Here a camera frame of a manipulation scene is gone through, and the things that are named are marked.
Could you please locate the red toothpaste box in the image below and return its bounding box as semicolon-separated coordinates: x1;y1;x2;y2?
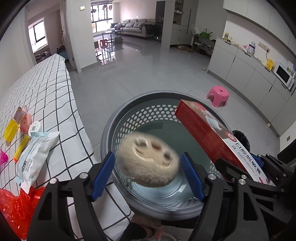
175;99;275;186

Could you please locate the red plastic bag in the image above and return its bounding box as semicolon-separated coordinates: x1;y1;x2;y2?
1;187;45;240

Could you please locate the white wet wipes pack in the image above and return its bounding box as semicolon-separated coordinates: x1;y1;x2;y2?
14;132;60;194

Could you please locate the pink plastic shuttlecock toy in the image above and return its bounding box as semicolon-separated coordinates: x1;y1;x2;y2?
0;150;9;165

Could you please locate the yellow foam dart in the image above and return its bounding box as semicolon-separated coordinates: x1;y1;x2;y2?
13;134;30;163

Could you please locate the pink pig toy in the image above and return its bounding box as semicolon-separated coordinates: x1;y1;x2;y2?
20;113;32;133

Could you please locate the yellow plastic ring lid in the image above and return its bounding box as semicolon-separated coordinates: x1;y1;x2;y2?
4;118;19;142

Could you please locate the pink snack wrapper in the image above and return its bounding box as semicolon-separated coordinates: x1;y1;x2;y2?
13;105;28;123

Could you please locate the pink plastic stool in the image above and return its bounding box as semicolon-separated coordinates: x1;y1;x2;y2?
206;85;230;108

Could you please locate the white microwave oven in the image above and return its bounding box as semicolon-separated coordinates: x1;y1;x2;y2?
273;62;294;90

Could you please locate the grey perforated laundry basket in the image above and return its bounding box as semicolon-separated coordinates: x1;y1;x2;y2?
101;91;217;220

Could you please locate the green bag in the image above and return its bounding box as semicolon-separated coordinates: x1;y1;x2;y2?
200;28;213;40

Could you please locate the red small stool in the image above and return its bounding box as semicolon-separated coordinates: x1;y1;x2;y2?
99;39;108;49

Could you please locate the grey sofa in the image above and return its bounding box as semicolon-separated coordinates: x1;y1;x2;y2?
110;19;156;39

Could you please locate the glass coffee table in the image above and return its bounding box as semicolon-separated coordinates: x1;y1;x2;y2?
102;30;122;43

